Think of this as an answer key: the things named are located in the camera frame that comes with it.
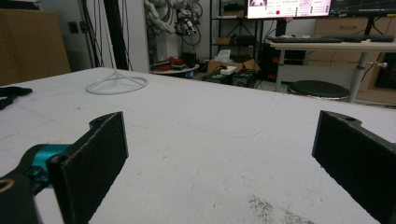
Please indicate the white desk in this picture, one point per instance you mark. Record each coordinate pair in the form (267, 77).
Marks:
(336, 47)

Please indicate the black keyboard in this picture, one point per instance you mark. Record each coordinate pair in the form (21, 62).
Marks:
(303, 39)

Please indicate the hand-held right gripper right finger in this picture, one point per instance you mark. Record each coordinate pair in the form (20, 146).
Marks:
(355, 155)

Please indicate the open cardboard box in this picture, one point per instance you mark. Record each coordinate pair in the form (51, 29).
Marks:
(232, 64)

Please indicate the black equipment box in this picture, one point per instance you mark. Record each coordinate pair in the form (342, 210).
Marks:
(244, 77)

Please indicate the black metal shelf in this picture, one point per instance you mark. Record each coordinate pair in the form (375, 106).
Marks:
(232, 31)

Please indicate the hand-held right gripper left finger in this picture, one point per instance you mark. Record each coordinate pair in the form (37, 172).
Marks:
(90, 168)

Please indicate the dark computer monitor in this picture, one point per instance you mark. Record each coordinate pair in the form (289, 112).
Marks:
(362, 6)

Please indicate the black round stool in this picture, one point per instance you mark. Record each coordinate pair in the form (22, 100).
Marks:
(317, 89)

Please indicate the small round white table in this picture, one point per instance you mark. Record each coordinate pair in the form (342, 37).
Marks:
(176, 71)

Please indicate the black metal stand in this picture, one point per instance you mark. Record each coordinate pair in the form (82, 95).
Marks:
(115, 34)

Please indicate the brown cardboard panel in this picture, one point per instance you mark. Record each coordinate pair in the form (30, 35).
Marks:
(29, 46)

